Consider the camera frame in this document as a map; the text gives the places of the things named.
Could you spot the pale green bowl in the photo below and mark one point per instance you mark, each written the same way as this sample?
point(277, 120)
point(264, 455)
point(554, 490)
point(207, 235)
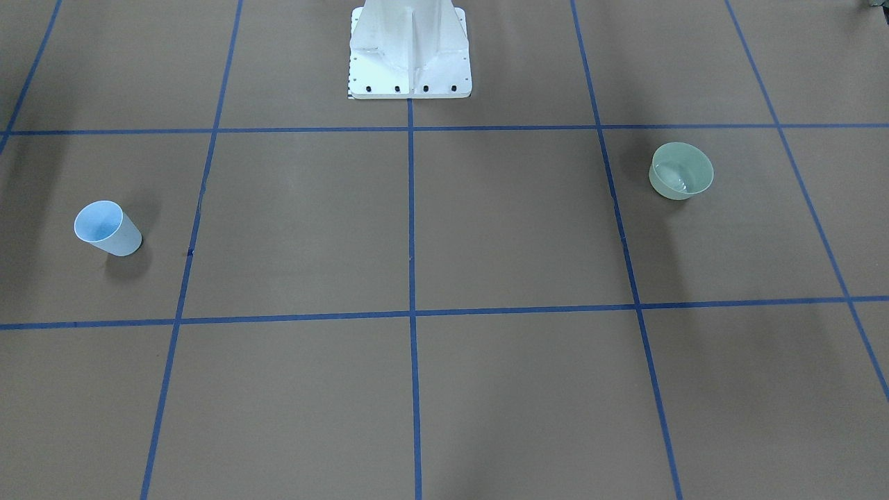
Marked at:
point(680, 170)

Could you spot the light blue plastic cup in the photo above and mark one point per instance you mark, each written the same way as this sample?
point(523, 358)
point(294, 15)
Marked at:
point(106, 226)

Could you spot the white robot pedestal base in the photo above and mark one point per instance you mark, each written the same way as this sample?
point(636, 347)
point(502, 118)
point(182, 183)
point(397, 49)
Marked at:
point(409, 50)

